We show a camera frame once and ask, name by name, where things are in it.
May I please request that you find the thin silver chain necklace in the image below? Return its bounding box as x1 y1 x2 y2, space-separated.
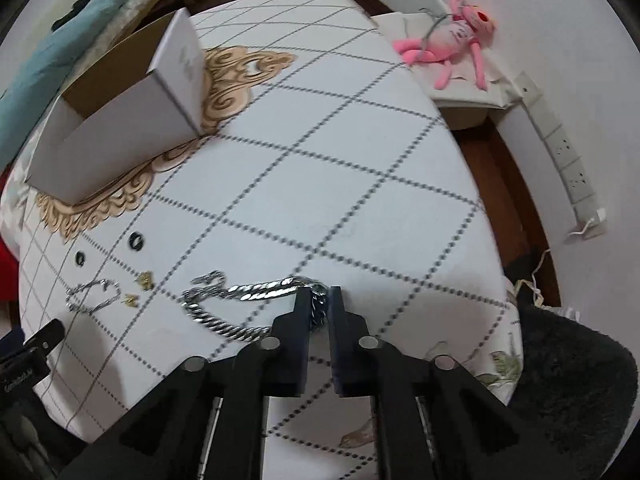
65 278 124 316

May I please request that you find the gold earring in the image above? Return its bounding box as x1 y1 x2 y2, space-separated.
124 294 140 308
136 271 154 292

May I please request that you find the thick silver chain bracelet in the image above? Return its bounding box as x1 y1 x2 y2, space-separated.
180 268 331 345

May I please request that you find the white cardboard box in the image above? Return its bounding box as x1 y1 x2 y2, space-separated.
26 9 204 205

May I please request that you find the red bed sheet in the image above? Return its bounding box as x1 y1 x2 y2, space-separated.
1 200 21 304

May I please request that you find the white diamond pattern tablecloth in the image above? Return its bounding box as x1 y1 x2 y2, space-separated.
20 0 523 479

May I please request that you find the light blue quilt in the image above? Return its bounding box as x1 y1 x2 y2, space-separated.
1 0 128 167

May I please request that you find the white power strip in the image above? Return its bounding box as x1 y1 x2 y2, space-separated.
513 70 606 240

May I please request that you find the white cloth bag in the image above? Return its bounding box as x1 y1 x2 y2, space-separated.
370 8 522 111

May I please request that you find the checkered mattress pad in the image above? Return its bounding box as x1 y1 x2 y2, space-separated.
108 0 160 48

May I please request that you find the pink panther plush toy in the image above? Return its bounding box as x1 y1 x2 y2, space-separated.
392 0 497 91

